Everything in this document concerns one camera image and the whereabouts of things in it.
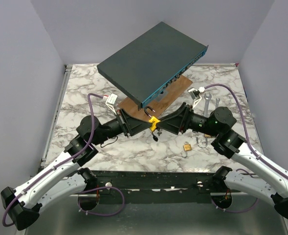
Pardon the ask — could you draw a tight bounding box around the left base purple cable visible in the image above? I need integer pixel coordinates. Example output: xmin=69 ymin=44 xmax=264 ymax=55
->
xmin=78 ymin=187 xmax=125 ymax=217

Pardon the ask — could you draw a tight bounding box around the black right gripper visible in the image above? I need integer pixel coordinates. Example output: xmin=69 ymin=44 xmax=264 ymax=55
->
xmin=156 ymin=102 xmax=220 ymax=137

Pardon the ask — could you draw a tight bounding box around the large brass padlock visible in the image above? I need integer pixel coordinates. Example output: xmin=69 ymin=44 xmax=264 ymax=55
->
xmin=196 ymin=134 xmax=212 ymax=148

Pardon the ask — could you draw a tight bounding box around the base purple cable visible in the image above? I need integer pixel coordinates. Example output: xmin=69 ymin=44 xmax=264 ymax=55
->
xmin=211 ymin=195 xmax=260 ymax=213
xmin=78 ymin=187 xmax=125 ymax=217

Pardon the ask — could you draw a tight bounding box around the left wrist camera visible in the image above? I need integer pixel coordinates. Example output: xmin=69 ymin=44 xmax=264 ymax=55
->
xmin=105 ymin=93 xmax=118 ymax=115

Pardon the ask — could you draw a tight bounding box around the large silver wrench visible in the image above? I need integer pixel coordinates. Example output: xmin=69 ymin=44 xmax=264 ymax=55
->
xmin=203 ymin=93 xmax=212 ymax=117

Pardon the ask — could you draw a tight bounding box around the small silver wrench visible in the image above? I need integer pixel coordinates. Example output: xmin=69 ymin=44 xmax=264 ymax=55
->
xmin=215 ymin=98 xmax=220 ymax=108

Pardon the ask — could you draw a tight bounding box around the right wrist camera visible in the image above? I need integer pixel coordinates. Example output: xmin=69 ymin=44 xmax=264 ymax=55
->
xmin=188 ymin=87 xmax=205 ymax=109

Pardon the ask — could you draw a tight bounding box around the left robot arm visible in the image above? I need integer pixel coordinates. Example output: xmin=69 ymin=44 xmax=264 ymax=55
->
xmin=0 ymin=109 xmax=152 ymax=231

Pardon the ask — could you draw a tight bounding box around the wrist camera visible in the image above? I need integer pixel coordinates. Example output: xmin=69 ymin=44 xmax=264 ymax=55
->
xmin=188 ymin=87 xmax=205 ymax=109
xmin=105 ymin=93 xmax=118 ymax=115

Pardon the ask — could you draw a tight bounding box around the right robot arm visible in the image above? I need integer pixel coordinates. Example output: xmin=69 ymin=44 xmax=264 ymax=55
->
xmin=156 ymin=103 xmax=288 ymax=219

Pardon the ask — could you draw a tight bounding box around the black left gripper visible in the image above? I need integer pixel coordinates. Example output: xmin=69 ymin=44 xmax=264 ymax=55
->
xmin=93 ymin=108 xmax=152 ymax=146

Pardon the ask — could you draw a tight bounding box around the small brass padlock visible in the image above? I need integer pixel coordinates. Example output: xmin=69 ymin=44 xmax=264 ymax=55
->
xmin=180 ymin=141 xmax=192 ymax=158

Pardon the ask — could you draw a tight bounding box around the wooden board stand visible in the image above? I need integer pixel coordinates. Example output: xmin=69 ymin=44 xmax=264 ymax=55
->
xmin=118 ymin=75 xmax=192 ymax=121

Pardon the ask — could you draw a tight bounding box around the dark network switch box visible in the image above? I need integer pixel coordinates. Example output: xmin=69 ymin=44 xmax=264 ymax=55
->
xmin=97 ymin=22 xmax=208 ymax=109

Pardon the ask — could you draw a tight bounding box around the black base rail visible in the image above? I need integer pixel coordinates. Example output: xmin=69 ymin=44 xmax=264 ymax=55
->
xmin=77 ymin=168 xmax=237 ymax=210

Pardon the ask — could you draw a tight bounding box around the yellow padlock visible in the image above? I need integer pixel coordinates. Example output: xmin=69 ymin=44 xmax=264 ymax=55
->
xmin=144 ymin=106 xmax=160 ymax=133

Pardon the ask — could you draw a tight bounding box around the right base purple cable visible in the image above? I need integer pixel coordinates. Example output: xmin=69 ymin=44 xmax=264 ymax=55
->
xmin=211 ymin=195 xmax=260 ymax=213

